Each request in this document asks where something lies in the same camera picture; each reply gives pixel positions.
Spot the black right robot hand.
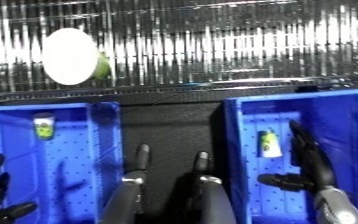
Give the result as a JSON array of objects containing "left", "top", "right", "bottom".
[{"left": 257, "top": 119, "right": 338, "bottom": 198}]

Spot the green-banded white paper cup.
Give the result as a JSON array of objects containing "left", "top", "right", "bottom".
[
  {"left": 40, "top": 27, "right": 112, "bottom": 86},
  {"left": 258, "top": 129, "right": 284, "bottom": 159},
  {"left": 31, "top": 112, "right": 57, "bottom": 141}
]

